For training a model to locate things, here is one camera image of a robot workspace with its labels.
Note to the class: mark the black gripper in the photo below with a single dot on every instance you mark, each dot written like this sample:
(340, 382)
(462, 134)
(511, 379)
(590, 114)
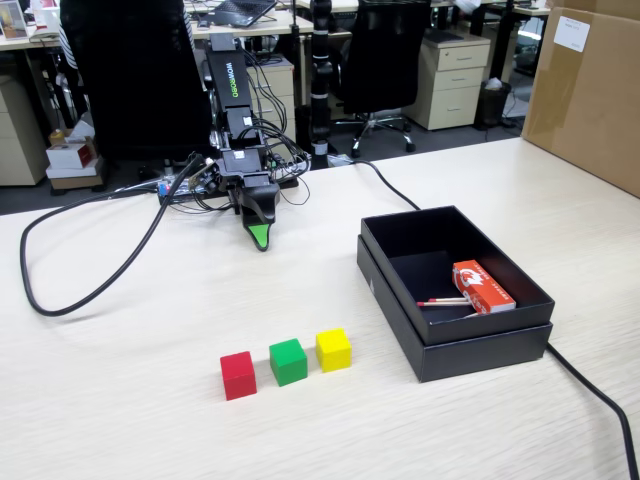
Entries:
(242, 167)

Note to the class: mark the green wooden cube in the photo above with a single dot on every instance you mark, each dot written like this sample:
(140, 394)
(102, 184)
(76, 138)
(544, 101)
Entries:
(288, 364)

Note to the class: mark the yellow wooden cube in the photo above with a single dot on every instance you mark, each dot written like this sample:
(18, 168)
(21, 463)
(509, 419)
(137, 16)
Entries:
(333, 351)

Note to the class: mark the red wooden cube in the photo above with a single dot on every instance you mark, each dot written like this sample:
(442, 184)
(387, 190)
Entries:
(239, 377)

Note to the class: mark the beige drawer cabinet behind arm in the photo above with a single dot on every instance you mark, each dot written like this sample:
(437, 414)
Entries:
(280, 85)

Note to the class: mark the flat white box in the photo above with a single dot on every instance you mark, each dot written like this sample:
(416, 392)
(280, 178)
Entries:
(75, 172)

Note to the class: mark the black cardboard box tray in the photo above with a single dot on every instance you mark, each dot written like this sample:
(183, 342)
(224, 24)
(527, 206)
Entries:
(490, 327)

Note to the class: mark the black open box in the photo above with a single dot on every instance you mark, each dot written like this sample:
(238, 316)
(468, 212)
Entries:
(480, 359)

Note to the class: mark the large brown cardboard box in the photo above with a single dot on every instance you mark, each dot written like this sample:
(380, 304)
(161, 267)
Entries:
(585, 90)

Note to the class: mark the blue controller circuit board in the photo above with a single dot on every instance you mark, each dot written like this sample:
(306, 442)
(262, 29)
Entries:
(172, 189)

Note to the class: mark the black pole with white bands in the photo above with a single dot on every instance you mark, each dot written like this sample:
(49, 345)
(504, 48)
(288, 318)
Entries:
(321, 75)

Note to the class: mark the wide black mesh office chair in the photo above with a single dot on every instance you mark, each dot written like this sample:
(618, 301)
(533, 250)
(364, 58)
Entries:
(140, 75)

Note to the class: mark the white and red carton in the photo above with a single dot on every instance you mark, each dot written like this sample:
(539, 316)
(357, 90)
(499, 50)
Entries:
(70, 156)

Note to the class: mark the red tipped wooden matchstick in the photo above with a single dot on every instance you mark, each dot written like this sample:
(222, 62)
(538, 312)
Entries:
(445, 303)
(450, 300)

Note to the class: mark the black office chair with castors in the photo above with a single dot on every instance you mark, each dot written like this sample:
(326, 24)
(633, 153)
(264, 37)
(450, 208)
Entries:
(385, 55)

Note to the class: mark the black laptop on stand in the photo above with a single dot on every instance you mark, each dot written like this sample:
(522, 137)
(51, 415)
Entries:
(242, 10)

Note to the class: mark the orange matchbox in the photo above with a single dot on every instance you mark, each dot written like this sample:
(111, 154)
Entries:
(482, 290)

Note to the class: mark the beige three drawer cabinet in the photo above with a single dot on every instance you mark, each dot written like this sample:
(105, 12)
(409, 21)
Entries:
(452, 85)

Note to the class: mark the beige low cabinet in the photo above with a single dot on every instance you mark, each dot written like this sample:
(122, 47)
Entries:
(20, 140)

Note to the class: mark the person in striped shirt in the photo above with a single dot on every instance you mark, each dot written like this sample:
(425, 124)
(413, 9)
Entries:
(67, 45)

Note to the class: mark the black waste bin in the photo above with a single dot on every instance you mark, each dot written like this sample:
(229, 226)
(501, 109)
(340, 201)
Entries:
(492, 102)

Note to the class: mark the framed picture on desk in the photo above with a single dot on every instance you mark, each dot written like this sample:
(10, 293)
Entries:
(12, 20)

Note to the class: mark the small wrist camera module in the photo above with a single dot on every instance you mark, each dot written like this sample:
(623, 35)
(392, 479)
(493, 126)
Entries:
(206, 175)

